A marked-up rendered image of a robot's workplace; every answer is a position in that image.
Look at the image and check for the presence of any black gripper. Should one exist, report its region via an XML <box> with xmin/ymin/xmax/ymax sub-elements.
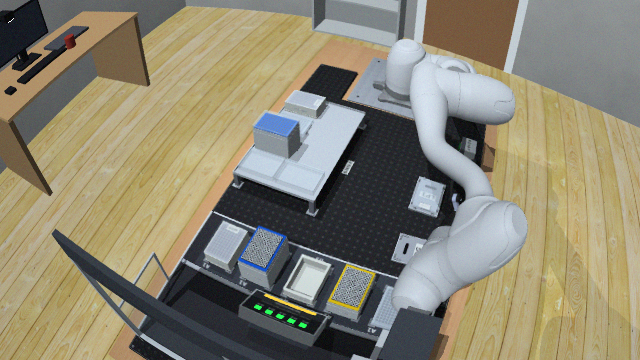
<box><xmin>439</xmin><ymin>181</ymin><xmax>466</xmax><ymax>227</ymax></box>

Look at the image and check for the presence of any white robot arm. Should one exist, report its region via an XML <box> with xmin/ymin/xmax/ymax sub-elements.
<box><xmin>373</xmin><ymin>39</ymin><xmax>528</xmax><ymax>315</ymax></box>

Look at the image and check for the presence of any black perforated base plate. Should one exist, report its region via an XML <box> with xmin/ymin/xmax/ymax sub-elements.
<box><xmin>212</xmin><ymin>64</ymin><xmax>486</xmax><ymax>277</ymax></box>

